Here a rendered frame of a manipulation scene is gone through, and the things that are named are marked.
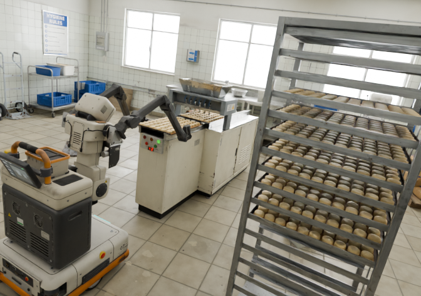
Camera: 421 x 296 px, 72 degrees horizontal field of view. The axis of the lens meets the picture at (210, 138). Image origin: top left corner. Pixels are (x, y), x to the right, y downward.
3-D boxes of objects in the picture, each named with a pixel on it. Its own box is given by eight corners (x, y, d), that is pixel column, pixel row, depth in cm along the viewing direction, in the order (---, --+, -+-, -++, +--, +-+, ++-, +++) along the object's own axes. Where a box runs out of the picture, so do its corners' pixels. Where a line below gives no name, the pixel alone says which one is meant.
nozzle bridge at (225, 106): (181, 114, 368) (185, 87, 358) (233, 127, 338) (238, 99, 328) (166, 117, 339) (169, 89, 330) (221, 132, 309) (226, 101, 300)
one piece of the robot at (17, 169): (48, 198, 160) (29, 169, 146) (10, 179, 174) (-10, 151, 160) (64, 184, 168) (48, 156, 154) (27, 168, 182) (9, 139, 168)
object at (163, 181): (173, 186, 356) (180, 116, 331) (197, 196, 341) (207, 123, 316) (133, 209, 295) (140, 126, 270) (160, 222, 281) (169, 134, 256)
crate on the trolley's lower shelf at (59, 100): (56, 100, 629) (56, 91, 623) (71, 103, 623) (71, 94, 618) (36, 104, 576) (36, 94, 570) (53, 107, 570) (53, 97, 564)
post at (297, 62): (247, 281, 206) (301, 30, 158) (249, 278, 208) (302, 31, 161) (251, 283, 204) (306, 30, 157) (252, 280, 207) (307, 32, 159)
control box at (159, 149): (143, 146, 274) (143, 132, 270) (163, 153, 264) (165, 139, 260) (140, 147, 270) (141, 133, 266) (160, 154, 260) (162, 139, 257)
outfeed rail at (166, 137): (244, 114, 430) (245, 109, 428) (245, 114, 428) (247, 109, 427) (163, 140, 256) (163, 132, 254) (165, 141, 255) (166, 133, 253)
